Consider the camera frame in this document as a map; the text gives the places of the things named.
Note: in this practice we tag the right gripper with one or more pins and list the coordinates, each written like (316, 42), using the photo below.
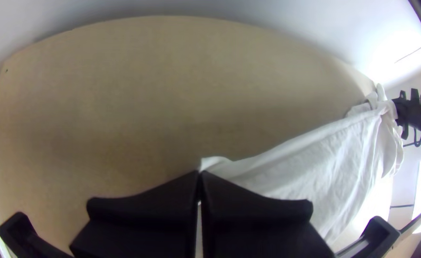
(414, 114)

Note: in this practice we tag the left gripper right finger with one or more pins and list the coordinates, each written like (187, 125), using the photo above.
(253, 229)

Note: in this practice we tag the white t-shirt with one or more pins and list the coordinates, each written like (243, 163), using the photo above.
(325, 168)

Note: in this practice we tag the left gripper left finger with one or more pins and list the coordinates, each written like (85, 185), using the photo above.
(149, 222)

